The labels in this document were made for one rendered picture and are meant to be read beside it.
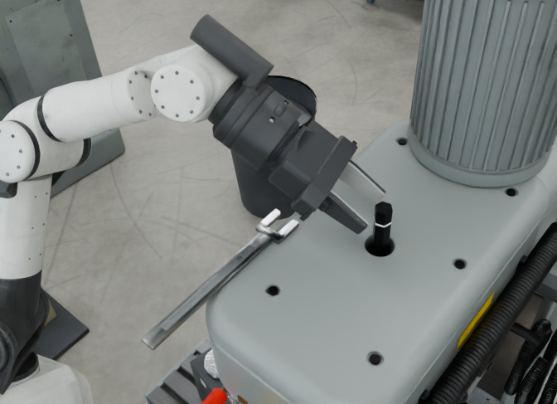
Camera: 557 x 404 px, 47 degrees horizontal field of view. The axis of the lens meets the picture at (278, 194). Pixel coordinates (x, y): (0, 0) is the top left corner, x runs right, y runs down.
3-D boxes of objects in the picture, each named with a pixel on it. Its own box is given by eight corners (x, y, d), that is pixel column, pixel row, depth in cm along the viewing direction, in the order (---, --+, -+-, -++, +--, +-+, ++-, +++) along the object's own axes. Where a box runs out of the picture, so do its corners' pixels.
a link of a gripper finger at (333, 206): (358, 232, 76) (317, 201, 75) (371, 221, 73) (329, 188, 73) (352, 241, 75) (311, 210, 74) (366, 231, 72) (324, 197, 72)
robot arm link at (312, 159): (333, 169, 84) (261, 114, 83) (371, 129, 76) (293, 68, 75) (291, 235, 76) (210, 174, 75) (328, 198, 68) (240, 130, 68)
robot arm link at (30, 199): (30, 100, 92) (16, 242, 98) (-42, 107, 80) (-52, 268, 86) (97, 120, 89) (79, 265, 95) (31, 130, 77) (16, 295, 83)
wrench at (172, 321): (158, 357, 70) (157, 352, 69) (135, 337, 71) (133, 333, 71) (298, 226, 82) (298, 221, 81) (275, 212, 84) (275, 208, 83)
